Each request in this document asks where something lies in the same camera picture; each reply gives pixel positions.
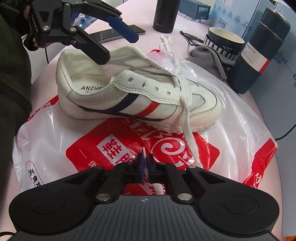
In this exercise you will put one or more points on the light blue cardboard box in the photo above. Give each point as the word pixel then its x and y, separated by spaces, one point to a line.
pixel 274 93

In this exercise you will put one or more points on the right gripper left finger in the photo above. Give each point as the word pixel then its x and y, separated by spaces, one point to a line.
pixel 121 175

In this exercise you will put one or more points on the black smartphone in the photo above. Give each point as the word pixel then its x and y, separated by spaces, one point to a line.
pixel 111 35

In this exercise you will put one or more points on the white shoelace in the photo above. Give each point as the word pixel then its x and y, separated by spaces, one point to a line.
pixel 182 108

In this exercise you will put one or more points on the black pen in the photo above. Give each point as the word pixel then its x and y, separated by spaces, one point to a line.
pixel 192 40

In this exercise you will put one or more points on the white sneaker with stripes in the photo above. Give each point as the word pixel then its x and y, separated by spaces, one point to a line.
pixel 130 85

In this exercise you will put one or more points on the black steel tumbler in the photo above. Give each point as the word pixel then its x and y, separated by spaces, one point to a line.
pixel 165 15

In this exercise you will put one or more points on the person left forearm sleeve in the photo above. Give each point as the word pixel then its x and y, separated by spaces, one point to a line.
pixel 15 78

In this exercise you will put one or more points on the person left hand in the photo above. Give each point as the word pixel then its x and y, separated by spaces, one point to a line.
pixel 32 34

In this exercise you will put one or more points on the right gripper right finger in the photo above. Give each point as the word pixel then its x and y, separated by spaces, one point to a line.
pixel 168 175

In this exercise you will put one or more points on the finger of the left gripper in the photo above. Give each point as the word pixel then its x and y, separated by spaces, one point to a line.
pixel 84 42
pixel 105 12

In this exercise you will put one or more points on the grey cloth pouch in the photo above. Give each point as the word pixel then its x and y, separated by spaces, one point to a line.
pixel 211 61

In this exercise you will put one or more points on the red white plastic bag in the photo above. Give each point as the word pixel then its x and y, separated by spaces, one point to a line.
pixel 50 145

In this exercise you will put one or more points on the small dark blue box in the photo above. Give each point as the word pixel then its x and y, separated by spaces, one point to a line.
pixel 194 9

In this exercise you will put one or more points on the black white ceramic mug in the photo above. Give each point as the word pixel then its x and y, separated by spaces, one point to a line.
pixel 224 42

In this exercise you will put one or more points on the dark blue thermos bottle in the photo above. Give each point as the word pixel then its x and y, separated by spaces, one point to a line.
pixel 258 52

